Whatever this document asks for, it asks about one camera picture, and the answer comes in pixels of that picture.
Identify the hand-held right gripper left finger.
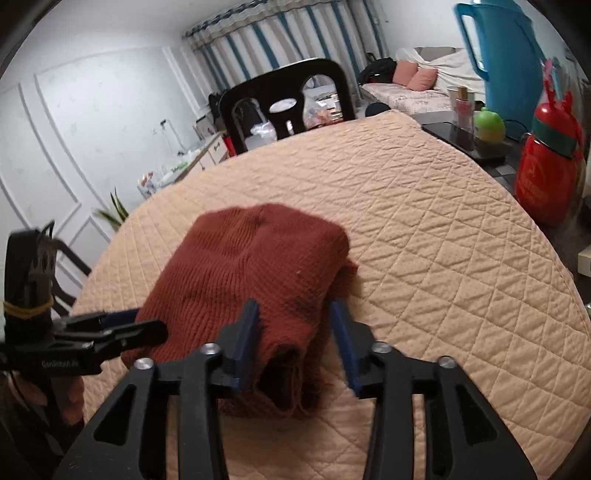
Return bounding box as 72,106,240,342
53,298,259,480

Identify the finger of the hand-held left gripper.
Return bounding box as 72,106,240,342
52,310,139,334
58,320,168,365

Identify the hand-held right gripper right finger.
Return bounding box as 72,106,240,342
329,298,539,480

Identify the rust knit sweater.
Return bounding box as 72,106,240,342
122,203,361,421

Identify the person's left hand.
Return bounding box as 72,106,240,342
58,371,86,426

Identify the black wooden chair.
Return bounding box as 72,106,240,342
48,240,93,308
219,58,357,157

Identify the green potted plant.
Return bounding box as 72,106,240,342
95,188,130,229

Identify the peach quilted blanket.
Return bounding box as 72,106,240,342
69,110,591,480

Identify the white low cabinet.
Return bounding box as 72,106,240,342
178,129,229,178

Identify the white red plastic bag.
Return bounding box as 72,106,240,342
302,92,345,130

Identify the sofa with white cover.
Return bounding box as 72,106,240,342
360,46,490,116

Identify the pink cosmetic bottle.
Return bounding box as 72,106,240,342
455,87,476,139

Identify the red water bottle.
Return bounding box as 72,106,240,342
515,58,587,227

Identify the green round toy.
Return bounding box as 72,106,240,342
475,107,505,143

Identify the black backpack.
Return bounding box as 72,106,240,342
358,58,398,86

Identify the pink pillow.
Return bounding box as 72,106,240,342
392,60,420,86
409,68,438,92

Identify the striped curtain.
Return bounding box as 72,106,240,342
182,0,389,93

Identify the blue plastic pitcher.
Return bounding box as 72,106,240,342
454,0,557,123

